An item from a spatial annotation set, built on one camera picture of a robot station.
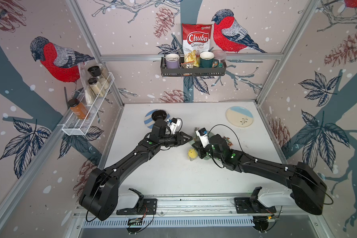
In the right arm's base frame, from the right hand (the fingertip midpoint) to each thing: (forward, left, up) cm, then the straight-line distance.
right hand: (193, 142), depth 81 cm
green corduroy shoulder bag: (-2, 0, +8) cm, 9 cm away
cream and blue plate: (+32, -36, -14) cm, 51 cm away
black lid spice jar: (+17, +52, +22) cm, 59 cm away
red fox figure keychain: (+8, -24, -13) cm, 29 cm away
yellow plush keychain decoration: (-5, +1, -5) cm, 7 cm away
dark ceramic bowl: (+29, +26, -10) cm, 40 cm away
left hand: (-1, +1, +6) cm, 7 cm away
